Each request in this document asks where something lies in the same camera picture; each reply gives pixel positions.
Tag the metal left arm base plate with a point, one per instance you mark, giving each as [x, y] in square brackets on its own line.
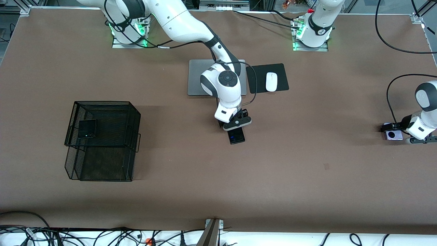
[324, 49]

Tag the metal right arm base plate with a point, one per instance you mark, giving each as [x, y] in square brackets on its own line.
[117, 45]

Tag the aluminium frame corner bracket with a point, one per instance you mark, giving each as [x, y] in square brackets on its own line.
[25, 10]
[416, 17]

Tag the silver closed laptop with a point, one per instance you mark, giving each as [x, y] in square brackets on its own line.
[194, 78]

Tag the long black phone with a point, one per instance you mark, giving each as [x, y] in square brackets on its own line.
[237, 136]

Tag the lilac flip phone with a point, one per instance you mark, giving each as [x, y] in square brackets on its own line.
[392, 136]

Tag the black mouse pad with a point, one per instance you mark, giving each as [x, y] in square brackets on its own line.
[259, 78]

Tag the white computer mouse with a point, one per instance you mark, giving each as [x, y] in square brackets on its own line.
[271, 82]

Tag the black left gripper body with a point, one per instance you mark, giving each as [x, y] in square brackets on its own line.
[406, 121]

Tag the black mesh two-tier tray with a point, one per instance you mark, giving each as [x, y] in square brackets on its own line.
[109, 160]

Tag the grey metal bracket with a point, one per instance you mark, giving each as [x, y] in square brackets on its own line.
[210, 234]

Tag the small black flip phone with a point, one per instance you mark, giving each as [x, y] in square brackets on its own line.
[87, 128]

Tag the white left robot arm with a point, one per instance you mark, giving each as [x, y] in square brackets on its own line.
[321, 24]

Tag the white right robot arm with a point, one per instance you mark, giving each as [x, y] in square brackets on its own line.
[225, 89]

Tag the grey power strip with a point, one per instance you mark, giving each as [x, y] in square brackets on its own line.
[223, 6]

